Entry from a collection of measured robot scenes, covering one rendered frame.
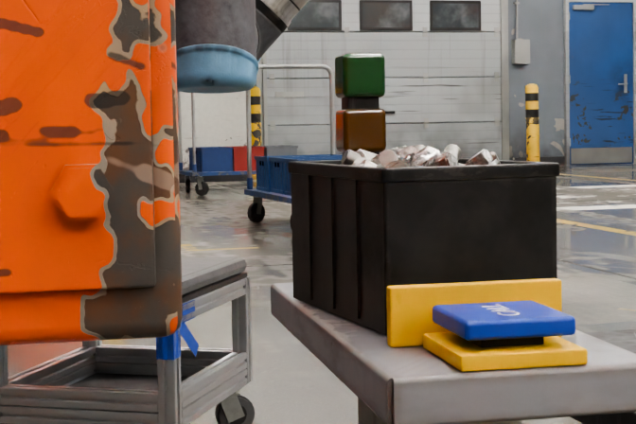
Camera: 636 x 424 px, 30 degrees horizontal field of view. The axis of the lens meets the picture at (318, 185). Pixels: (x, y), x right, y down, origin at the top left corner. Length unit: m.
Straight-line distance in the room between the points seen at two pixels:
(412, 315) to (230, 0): 0.48
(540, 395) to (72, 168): 0.39
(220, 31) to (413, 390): 0.55
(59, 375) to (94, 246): 1.89
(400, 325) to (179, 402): 1.25
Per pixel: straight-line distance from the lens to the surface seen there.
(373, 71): 1.08
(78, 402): 2.06
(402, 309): 0.78
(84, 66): 0.42
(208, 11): 1.16
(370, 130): 1.08
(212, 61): 1.16
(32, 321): 0.43
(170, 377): 1.98
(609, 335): 1.69
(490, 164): 0.88
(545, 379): 0.72
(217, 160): 10.18
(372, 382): 0.73
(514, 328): 0.72
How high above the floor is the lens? 0.60
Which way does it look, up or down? 3 degrees down
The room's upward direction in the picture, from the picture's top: 1 degrees counter-clockwise
